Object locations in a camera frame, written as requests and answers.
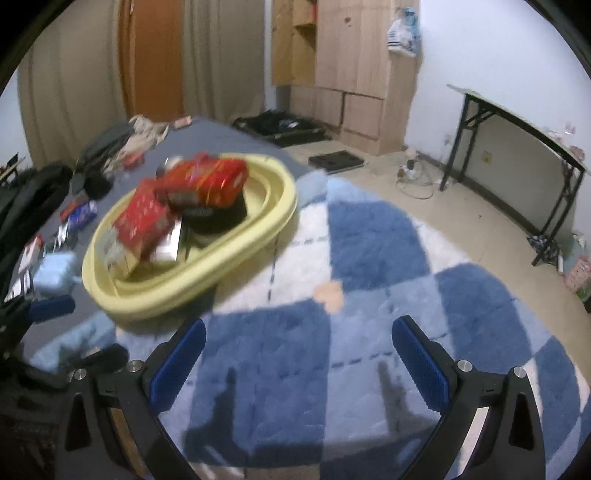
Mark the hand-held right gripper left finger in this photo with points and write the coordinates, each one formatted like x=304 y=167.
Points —
x=178 y=364

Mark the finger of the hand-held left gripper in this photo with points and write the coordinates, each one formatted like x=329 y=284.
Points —
x=104 y=360
x=53 y=308

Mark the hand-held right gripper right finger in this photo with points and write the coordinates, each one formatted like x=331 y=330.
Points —
x=420 y=364

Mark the red and silver carton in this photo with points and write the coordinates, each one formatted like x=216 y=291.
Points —
x=143 y=217

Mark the large black foam cylinder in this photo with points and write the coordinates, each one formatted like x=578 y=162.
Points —
x=221 y=217

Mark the red barcode carton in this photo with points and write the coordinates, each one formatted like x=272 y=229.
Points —
x=207 y=180

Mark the yellow plastic basin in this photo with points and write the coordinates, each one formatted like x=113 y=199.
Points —
x=272 y=203

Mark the light blue power bank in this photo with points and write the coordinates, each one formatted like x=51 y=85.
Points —
x=57 y=272

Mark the blue checked rug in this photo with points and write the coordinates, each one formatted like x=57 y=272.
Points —
x=369 y=286

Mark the blue tissue packet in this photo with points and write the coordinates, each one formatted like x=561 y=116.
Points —
x=78 y=214

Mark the black backpack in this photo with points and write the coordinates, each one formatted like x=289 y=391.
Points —
x=27 y=212

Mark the dark green clothes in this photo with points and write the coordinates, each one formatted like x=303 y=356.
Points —
x=101 y=152

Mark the black cloth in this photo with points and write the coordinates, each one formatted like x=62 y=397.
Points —
x=545 y=249

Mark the pink bag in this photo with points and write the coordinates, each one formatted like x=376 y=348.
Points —
x=579 y=277

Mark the beige clothes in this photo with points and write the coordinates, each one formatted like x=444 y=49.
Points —
x=145 y=134

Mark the black mat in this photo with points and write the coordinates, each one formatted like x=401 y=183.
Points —
x=337 y=161

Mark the copper coloured box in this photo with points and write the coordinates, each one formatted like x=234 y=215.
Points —
x=182 y=122

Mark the grey bed sheet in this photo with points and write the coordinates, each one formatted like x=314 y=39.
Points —
x=207 y=136

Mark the beige curtain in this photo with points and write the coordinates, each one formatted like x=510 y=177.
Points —
x=69 y=69

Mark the black case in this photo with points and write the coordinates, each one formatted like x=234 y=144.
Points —
x=281 y=127

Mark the black folding table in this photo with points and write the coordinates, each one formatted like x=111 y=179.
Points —
x=508 y=115

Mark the orange wooden door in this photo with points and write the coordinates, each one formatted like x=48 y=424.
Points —
x=150 y=55

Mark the wooden wardrobe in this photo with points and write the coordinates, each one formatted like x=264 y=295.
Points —
x=355 y=55

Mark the hanging white plastic bag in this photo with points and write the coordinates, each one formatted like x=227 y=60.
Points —
x=404 y=32

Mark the wall socket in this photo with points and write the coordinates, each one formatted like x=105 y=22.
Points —
x=485 y=157

